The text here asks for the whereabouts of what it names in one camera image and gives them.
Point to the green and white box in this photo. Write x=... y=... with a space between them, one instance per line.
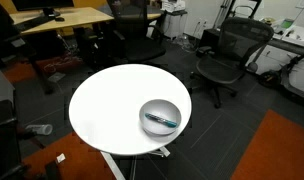
x=287 y=23

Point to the black keyboard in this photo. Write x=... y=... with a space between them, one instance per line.
x=35 y=23

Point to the black padded office chair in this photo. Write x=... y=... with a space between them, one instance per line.
x=142 y=50

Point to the small white paper tag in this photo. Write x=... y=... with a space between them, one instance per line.
x=60 y=158

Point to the clear plastic cup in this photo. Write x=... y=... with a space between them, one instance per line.
x=40 y=129

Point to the white metal table base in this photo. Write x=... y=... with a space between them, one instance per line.
x=112 y=166

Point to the light wooden desk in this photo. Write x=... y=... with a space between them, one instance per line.
x=80 y=16

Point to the teal and black marker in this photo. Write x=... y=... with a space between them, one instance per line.
x=160 y=119

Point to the black mesh office chair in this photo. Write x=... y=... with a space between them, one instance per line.
x=218 y=68

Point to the black box case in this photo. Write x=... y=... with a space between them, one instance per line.
x=210 y=38

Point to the white desk with cabinet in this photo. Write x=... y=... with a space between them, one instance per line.
x=275 y=61

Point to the black kick scooter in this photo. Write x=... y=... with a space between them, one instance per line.
x=268 y=78

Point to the black computer monitor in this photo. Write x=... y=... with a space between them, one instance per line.
x=42 y=3

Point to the black metal stand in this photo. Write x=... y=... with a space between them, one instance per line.
x=5 y=146

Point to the black computer mouse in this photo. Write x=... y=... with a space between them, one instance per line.
x=59 y=19

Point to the grey bowl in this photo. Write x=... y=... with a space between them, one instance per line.
x=158 y=106

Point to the white storage cabinet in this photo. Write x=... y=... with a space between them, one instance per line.
x=174 y=25

